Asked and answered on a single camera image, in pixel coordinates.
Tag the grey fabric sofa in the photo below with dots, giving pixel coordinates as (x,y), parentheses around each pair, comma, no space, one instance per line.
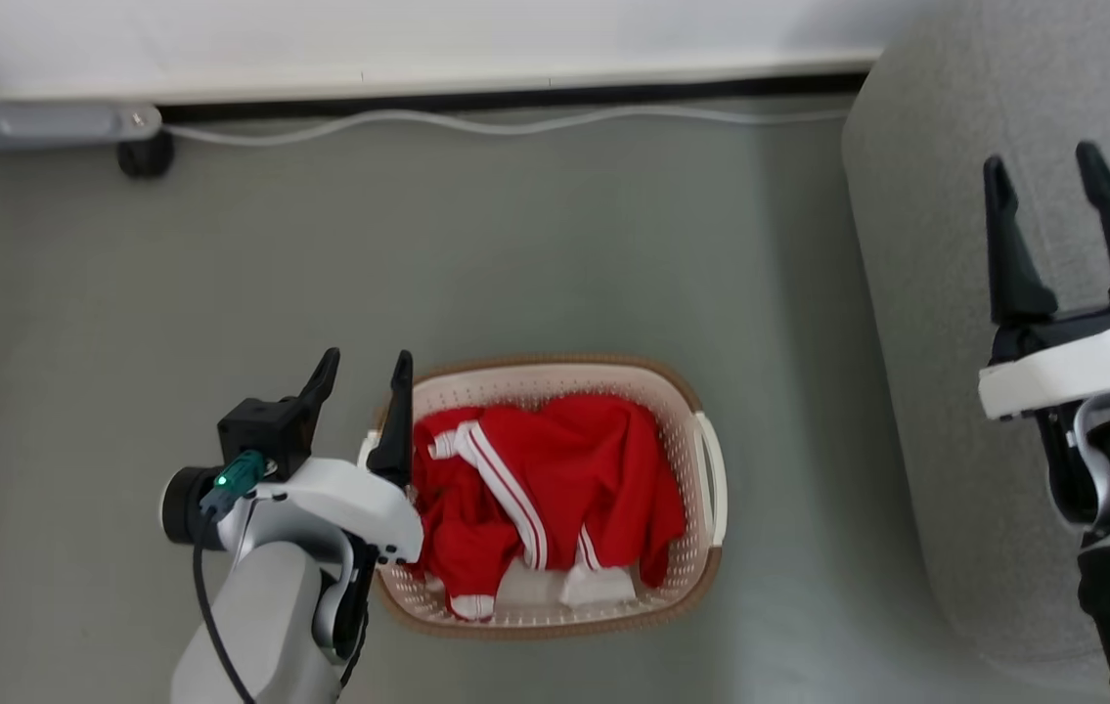
(946,293)

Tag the red garment with white stripes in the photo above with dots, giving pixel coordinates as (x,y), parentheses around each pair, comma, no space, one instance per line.
(594,469)

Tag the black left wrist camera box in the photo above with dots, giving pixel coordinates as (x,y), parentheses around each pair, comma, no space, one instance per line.
(261,428)

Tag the beige plastic laundry basket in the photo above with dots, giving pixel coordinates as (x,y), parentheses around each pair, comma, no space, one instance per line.
(682,430)

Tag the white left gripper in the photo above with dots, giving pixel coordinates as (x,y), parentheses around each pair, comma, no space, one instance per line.
(349,499)

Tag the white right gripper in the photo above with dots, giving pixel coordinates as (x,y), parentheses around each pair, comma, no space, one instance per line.
(1083,367)

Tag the black and white baseboard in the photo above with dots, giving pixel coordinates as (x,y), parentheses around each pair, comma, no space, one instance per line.
(515,96)

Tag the grey metal stand foot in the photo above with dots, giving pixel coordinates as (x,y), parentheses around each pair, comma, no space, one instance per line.
(36,119)

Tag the black caster wheel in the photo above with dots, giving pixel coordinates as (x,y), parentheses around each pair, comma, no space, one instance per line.
(146,156)

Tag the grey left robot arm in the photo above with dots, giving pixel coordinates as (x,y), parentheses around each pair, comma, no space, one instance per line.
(261,626)

